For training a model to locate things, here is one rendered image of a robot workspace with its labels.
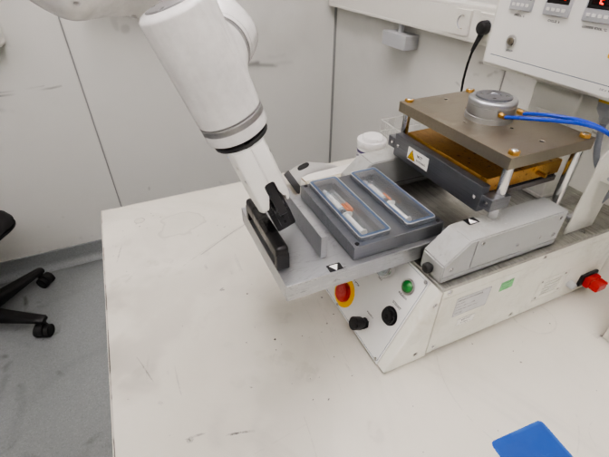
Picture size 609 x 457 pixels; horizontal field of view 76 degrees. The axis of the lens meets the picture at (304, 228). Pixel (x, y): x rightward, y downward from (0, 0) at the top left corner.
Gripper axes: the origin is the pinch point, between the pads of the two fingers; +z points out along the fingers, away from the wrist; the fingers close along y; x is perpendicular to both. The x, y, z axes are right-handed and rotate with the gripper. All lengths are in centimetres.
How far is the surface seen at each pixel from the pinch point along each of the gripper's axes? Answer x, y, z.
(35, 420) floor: -105, -55, 69
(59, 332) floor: -100, -95, 71
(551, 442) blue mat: 18, 37, 34
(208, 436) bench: -26.4, 15.0, 18.2
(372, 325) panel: 4.9, 10.1, 24.7
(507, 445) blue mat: 11.6, 34.5, 32.0
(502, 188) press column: 30.6, 13.0, 6.3
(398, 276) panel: 12.5, 9.1, 17.1
